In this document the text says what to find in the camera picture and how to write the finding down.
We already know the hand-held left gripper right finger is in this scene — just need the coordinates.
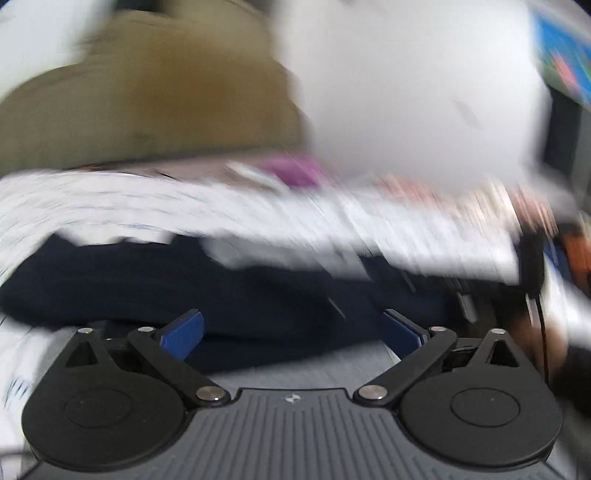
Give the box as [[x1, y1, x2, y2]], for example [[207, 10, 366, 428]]
[[353, 309, 523, 408]]

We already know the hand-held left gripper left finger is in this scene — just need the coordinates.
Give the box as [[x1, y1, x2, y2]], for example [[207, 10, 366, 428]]
[[65, 309, 231, 409]]

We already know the dark navy garment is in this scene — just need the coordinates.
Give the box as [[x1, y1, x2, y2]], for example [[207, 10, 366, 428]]
[[0, 233, 522, 372]]

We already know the white script-printed bedsheet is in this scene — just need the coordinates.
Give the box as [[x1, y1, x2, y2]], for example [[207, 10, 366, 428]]
[[0, 157, 591, 416]]

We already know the purple object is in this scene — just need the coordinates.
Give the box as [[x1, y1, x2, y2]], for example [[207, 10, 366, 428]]
[[261, 156, 331, 191]]

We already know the blue printed poster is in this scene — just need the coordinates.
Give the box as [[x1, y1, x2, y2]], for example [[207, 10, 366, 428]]
[[531, 9, 591, 104]]

